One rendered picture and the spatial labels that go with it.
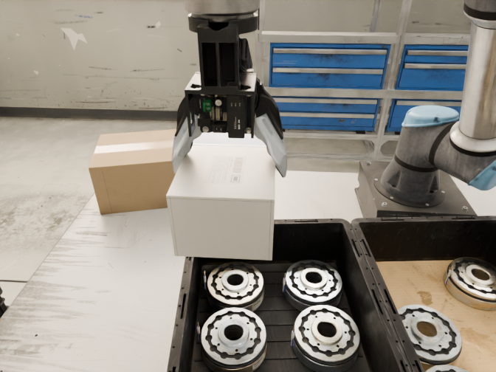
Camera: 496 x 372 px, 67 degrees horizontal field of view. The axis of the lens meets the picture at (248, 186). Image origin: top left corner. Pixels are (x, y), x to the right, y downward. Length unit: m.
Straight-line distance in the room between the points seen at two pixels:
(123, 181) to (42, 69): 2.89
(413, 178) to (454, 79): 1.72
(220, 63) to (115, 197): 0.81
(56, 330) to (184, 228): 0.53
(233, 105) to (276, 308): 0.41
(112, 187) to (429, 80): 2.08
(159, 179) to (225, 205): 0.70
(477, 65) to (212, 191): 0.56
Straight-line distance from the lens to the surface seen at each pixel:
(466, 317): 0.78
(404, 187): 1.05
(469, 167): 0.94
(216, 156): 0.49
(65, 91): 3.90
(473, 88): 0.84
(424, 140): 0.99
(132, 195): 1.14
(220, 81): 0.38
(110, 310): 0.91
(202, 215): 0.43
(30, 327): 0.94
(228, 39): 0.37
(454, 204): 1.12
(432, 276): 0.82
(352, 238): 0.69
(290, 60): 2.45
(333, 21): 3.30
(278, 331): 0.67
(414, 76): 2.62
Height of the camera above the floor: 1.36
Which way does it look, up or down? 33 degrees down
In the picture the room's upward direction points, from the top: straight up
